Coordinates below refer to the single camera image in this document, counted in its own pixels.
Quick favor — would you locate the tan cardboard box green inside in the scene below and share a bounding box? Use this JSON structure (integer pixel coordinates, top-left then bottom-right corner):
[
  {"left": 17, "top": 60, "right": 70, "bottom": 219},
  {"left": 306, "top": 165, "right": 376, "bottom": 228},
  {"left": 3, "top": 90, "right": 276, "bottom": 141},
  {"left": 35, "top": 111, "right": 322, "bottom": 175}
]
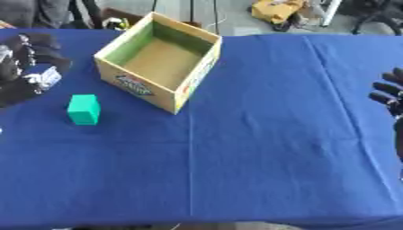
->
[{"left": 93, "top": 11, "right": 224, "bottom": 116}]

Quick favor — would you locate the black office chair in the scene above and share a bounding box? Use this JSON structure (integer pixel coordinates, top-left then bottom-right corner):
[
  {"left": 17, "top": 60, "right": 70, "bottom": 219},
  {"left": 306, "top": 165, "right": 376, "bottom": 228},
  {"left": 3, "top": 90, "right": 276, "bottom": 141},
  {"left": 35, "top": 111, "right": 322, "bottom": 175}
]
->
[{"left": 336, "top": 0, "right": 403, "bottom": 36}]

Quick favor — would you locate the white table leg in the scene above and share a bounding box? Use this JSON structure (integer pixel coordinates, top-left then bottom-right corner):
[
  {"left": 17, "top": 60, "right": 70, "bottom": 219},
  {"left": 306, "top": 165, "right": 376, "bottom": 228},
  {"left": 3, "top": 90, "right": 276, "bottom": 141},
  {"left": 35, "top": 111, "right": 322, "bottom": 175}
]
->
[{"left": 319, "top": 0, "right": 344, "bottom": 27}]

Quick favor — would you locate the person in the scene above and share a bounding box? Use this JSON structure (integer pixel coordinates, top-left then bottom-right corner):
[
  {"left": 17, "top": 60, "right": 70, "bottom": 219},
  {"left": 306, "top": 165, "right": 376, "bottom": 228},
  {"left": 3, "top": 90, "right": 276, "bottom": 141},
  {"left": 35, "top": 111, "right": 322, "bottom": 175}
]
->
[{"left": 0, "top": 0, "right": 104, "bottom": 30}]

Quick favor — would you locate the yellow bag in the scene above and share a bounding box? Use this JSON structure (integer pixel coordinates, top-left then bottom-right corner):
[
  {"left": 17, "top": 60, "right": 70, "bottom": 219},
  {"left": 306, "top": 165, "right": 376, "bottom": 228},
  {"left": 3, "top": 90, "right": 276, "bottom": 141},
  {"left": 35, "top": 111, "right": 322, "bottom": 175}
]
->
[{"left": 248, "top": 0, "right": 309, "bottom": 25}]

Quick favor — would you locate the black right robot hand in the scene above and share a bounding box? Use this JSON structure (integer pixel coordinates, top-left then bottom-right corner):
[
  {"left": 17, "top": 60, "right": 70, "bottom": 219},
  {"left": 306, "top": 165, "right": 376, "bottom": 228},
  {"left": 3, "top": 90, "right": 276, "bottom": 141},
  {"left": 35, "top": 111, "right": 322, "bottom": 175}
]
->
[{"left": 366, "top": 66, "right": 403, "bottom": 119}]

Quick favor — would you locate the green rectangular block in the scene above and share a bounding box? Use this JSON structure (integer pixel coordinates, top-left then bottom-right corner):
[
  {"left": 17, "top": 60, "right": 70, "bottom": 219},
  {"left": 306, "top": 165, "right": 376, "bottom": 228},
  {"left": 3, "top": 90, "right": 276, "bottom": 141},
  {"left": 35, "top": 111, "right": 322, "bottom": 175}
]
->
[{"left": 66, "top": 93, "right": 103, "bottom": 126}]

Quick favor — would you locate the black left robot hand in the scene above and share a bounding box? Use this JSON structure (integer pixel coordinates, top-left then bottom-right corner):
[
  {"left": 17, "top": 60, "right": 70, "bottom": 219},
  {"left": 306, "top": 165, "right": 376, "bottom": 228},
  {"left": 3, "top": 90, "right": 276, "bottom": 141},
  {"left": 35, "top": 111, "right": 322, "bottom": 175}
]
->
[{"left": 0, "top": 32, "right": 75, "bottom": 109}]

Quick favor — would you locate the black tripod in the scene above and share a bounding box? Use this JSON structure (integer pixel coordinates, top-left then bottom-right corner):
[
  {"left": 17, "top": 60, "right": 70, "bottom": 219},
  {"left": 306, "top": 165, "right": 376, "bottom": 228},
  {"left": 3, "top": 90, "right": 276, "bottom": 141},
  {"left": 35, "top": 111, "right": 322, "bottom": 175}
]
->
[{"left": 149, "top": 0, "right": 222, "bottom": 35}]

